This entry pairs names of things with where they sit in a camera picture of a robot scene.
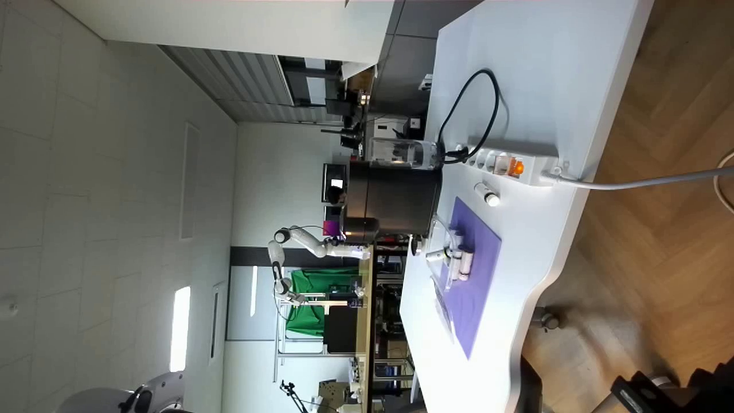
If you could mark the green cloth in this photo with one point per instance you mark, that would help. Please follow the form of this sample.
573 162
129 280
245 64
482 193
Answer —
318 288

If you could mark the small white-capped bottle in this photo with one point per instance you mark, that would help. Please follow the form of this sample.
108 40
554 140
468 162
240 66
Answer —
487 193

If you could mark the white power strip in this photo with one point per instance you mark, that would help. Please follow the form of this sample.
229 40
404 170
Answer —
518 162

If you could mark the purple mat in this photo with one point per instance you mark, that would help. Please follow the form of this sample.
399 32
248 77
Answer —
467 296

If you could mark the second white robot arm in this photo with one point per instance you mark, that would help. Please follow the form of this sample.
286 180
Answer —
318 249

